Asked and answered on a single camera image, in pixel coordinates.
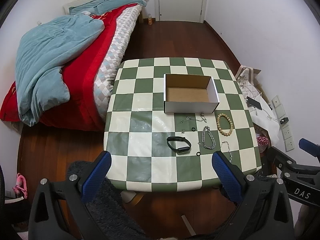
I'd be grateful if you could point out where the thin silver chain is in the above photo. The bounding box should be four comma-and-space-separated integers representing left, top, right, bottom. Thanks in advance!
221, 141, 233, 163

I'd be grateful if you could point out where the black fitness band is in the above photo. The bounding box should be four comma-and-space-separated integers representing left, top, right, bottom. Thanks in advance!
166, 136, 191, 154

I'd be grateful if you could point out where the wooden bead bracelet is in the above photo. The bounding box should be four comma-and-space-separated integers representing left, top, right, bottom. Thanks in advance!
216, 113, 234, 138

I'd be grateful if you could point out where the black charger plug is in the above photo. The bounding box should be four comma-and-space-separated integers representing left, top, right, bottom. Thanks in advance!
279, 117, 289, 125

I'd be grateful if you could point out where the red white plastic bag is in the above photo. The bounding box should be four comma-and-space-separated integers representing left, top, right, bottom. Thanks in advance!
256, 132, 270, 153

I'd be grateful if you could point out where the green white checkered tablecloth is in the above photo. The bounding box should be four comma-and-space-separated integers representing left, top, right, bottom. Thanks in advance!
104, 57, 261, 192

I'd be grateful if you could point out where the dark fuzzy cloth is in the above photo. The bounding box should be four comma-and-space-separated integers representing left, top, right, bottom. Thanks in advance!
66, 160, 151, 240

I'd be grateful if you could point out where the black smartphone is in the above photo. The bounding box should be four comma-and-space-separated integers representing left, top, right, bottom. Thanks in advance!
247, 97, 262, 110

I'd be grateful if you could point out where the checkered mattress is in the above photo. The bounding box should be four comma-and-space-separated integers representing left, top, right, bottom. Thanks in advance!
94, 4, 143, 120

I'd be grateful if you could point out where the white cardboard box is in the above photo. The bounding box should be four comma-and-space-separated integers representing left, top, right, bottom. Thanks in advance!
163, 74, 220, 114

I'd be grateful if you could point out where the white patterned bag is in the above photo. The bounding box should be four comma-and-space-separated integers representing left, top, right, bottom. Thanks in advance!
235, 65, 270, 104

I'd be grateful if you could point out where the red bed sheet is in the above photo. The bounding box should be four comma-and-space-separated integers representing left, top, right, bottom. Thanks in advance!
1, 3, 138, 131

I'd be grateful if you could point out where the teal blanket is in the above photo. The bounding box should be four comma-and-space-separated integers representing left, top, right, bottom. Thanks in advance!
15, 0, 146, 126

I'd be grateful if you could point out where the orange bottle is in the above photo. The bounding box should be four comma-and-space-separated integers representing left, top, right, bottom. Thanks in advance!
148, 14, 153, 25

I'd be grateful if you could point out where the white door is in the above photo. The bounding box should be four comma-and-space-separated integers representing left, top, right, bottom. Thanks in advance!
155, 0, 207, 23

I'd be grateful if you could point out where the white wall socket strip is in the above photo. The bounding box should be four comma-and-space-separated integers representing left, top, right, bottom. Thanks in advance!
271, 95, 295, 152

